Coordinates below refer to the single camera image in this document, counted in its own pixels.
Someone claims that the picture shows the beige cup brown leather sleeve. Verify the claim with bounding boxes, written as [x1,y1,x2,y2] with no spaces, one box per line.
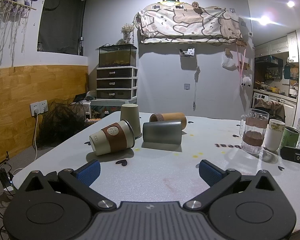
[89,120,135,156]

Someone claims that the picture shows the green cup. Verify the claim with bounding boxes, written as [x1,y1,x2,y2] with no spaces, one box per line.
[279,126,300,149]

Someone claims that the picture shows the white floral paper cup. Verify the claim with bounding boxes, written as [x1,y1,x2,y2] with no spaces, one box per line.
[264,119,286,152]

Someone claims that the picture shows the dark grey lying cup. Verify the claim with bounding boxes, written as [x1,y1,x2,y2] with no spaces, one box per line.
[142,120,182,145]

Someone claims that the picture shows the brown bamboo lying cup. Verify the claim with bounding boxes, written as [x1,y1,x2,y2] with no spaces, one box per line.
[149,113,187,129]

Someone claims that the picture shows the beige upside-down cup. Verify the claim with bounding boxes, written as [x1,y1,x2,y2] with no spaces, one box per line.
[120,103,142,139]

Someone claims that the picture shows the clear glass mug brown bands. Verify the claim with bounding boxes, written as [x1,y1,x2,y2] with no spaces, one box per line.
[239,108,269,156]

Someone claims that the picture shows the white drawer unit dark drawers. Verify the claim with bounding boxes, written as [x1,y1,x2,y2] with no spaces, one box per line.
[96,66,138,100]

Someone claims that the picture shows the fish tank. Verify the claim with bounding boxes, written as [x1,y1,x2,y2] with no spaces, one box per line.
[98,44,137,68]

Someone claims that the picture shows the dried flower vase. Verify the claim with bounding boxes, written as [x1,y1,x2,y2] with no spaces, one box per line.
[121,23,135,44]

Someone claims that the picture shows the white power cable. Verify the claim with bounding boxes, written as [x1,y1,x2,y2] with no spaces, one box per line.
[33,113,39,162]

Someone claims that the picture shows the white wall power outlet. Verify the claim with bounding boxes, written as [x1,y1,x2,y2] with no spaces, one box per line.
[30,100,48,116]

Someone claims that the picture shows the patterned blanket on wall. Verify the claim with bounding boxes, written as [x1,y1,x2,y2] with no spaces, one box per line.
[134,2,243,44]

